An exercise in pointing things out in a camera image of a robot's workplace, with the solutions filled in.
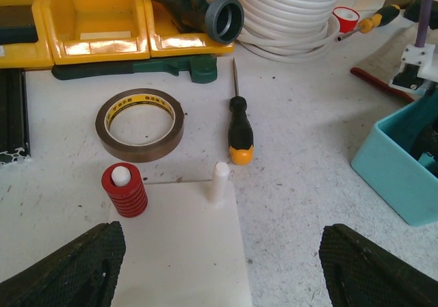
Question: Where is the canvas work glove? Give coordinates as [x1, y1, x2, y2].
[350, 23, 438, 105]

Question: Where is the green pipe wrench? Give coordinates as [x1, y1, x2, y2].
[51, 55, 218, 84]

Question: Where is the black box in bin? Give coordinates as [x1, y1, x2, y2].
[0, 5, 38, 45]

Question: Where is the yellow black screwdriver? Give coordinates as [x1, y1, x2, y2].
[337, 4, 401, 42]

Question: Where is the teal plastic spring tray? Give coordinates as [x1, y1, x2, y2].
[351, 92, 437, 226]

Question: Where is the brown tape roll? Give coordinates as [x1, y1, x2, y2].
[95, 88, 185, 163]

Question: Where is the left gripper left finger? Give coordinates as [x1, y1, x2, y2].
[1, 221, 126, 306]

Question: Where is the red white tape roll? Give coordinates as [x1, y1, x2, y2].
[333, 6, 360, 34]

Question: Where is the white cable spool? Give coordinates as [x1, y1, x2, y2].
[238, 0, 340, 64]

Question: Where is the yellow storage bin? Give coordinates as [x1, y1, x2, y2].
[1, 0, 234, 69]

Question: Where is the black aluminium extrusion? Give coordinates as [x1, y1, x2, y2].
[0, 68, 31, 165]

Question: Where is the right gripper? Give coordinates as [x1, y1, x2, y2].
[409, 115, 438, 180]

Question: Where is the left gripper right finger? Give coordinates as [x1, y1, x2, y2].
[319, 224, 437, 306]

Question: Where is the black orange screwdriver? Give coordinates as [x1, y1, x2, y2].
[228, 59, 254, 165]

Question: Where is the white peg base plate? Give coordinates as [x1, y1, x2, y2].
[109, 162, 253, 306]

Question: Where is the red large spring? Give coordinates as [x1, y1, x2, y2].
[101, 162, 148, 218]

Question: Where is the grey pipe fitting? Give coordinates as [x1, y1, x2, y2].
[153, 0, 244, 44]

